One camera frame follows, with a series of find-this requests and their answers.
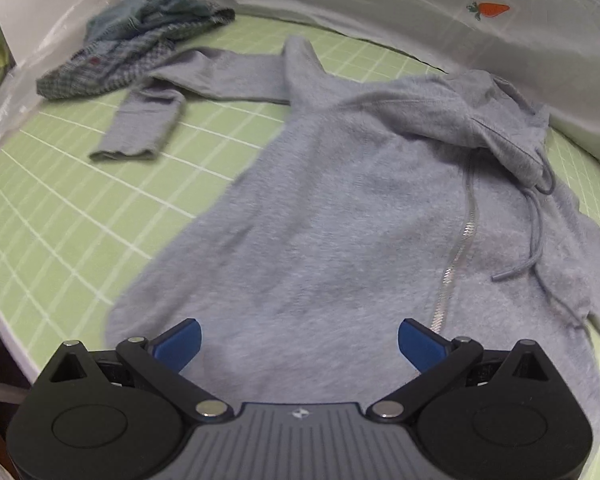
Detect clear plastic bag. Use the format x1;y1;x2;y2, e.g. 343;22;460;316
0;0;126;163

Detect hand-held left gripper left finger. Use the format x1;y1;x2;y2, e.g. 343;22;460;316
42;318;233;422

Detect grey zip hoodie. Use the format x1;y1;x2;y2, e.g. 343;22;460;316
89;35;600;453

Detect blue plaid shirt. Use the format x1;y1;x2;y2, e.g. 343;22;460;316
36;2;237;102

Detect blue denim jeans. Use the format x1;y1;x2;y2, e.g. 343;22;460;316
85;0;221;43

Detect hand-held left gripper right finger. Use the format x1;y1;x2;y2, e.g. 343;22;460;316
366;318;558;422

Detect green grid mat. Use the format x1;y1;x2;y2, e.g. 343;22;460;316
0;14;600;480

